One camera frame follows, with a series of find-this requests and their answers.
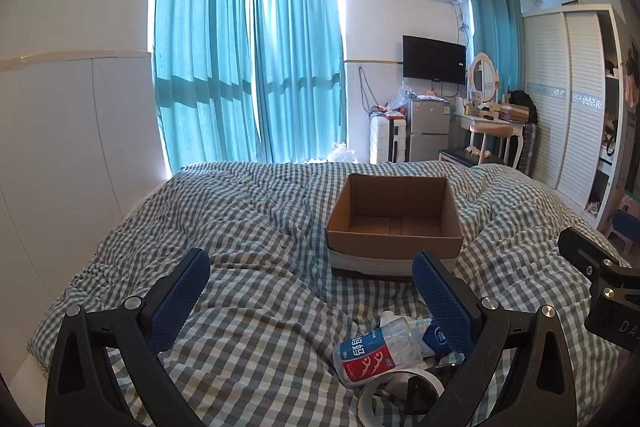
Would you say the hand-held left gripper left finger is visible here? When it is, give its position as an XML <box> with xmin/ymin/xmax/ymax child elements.
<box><xmin>45</xmin><ymin>248</ymin><xmax>211</xmax><ymax>427</ymax></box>

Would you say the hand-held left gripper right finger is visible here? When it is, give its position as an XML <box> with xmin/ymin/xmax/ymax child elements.
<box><xmin>412</xmin><ymin>250</ymin><xmax>576</xmax><ymax>427</ymax></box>

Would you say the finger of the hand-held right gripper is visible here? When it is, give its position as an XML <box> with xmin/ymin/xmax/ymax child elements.
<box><xmin>557</xmin><ymin>227</ymin><xmax>640</xmax><ymax>304</ymax></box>

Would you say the brown cardboard box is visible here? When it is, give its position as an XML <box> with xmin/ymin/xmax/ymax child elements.
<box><xmin>325</xmin><ymin>173</ymin><xmax>465</xmax><ymax>279</ymax></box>

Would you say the clear bottle red blue label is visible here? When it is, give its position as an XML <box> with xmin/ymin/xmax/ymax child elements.
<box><xmin>334</xmin><ymin>313</ymin><xmax>433</xmax><ymax>389</ymax></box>

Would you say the white tape roll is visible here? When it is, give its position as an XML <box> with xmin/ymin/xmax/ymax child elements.
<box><xmin>356</xmin><ymin>369</ymin><xmax>445</xmax><ymax>427</ymax></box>

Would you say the blue stool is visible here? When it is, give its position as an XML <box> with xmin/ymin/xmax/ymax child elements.
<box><xmin>606</xmin><ymin>209</ymin><xmax>640</xmax><ymax>254</ymax></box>

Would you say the grey checked blanket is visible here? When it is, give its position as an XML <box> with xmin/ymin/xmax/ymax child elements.
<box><xmin>27</xmin><ymin>159</ymin><xmax>632</xmax><ymax>427</ymax></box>

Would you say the pink white chair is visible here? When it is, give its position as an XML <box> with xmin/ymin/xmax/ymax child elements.
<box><xmin>468</xmin><ymin>123</ymin><xmax>516</xmax><ymax>168</ymax></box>

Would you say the white slatted wardrobe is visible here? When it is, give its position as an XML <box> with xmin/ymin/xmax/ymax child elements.
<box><xmin>522</xmin><ymin>4</ymin><xmax>629</xmax><ymax>228</ymax></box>

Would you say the white vanity table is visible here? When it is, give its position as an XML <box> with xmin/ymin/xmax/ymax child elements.
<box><xmin>455</xmin><ymin>109</ymin><xmax>529</xmax><ymax>168</ymax></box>

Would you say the black bag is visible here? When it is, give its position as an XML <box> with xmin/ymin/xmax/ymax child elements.
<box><xmin>507</xmin><ymin>90</ymin><xmax>539</xmax><ymax>124</ymax></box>

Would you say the white suitcase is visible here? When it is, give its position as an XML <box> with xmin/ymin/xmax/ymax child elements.
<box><xmin>369</xmin><ymin>116</ymin><xmax>410</xmax><ymax>166</ymax></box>

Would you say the silver mini fridge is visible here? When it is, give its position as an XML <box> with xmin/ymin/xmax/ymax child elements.
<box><xmin>407</xmin><ymin>98</ymin><xmax>451</xmax><ymax>162</ymax></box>

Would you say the white plastic bag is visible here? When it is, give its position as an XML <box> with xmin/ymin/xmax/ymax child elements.
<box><xmin>327</xmin><ymin>142</ymin><xmax>359</xmax><ymax>164</ymax></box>

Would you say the oval white vanity mirror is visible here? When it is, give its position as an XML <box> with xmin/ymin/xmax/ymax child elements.
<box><xmin>468</xmin><ymin>52</ymin><xmax>500</xmax><ymax>104</ymax></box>

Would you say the clear plastic bag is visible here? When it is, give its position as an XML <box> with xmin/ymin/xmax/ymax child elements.
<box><xmin>387</xmin><ymin>82</ymin><xmax>417</xmax><ymax>112</ymax></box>

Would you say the narrow teal curtain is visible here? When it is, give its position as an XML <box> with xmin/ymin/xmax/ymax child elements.
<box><xmin>462</xmin><ymin>0</ymin><xmax>527</xmax><ymax>96</ymax></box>

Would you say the wide teal curtain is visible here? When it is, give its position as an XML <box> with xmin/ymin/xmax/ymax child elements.
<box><xmin>151</xmin><ymin>0</ymin><xmax>262</xmax><ymax>176</ymax></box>

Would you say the black wall television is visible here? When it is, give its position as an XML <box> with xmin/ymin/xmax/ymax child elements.
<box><xmin>402</xmin><ymin>35</ymin><xmax>467</xmax><ymax>84</ymax></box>

